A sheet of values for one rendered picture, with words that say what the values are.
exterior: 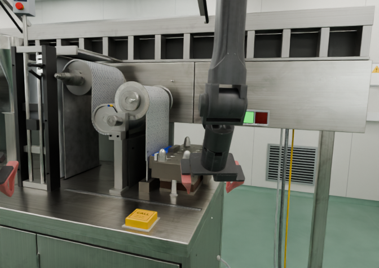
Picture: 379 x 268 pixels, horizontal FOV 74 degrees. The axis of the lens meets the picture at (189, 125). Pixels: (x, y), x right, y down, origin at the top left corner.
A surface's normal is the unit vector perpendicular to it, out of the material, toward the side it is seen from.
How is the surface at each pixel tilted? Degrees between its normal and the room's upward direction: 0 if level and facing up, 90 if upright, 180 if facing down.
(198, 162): 30
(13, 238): 90
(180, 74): 90
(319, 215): 90
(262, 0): 90
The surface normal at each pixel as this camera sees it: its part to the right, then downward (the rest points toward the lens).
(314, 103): -0.28, 0.10
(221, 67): 0.11, 0.18
